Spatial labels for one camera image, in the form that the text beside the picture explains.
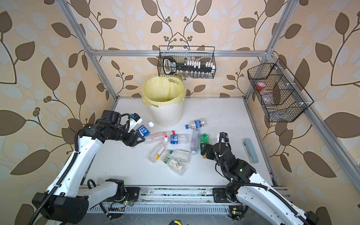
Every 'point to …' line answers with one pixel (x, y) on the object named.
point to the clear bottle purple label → (195, 141)
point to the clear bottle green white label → (174, 165)
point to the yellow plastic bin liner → (157, 91)
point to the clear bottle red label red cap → (157, 136)
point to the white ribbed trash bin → (168, 115)
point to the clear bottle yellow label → (156, 152)
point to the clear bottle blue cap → (196, 124)
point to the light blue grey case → (250, 151)
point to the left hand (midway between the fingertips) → (140, 135)
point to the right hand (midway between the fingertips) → (207, 148)
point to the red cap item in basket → (260, 86)
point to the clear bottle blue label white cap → (144, 130)
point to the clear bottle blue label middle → (179, 138)
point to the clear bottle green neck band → (182, 155)
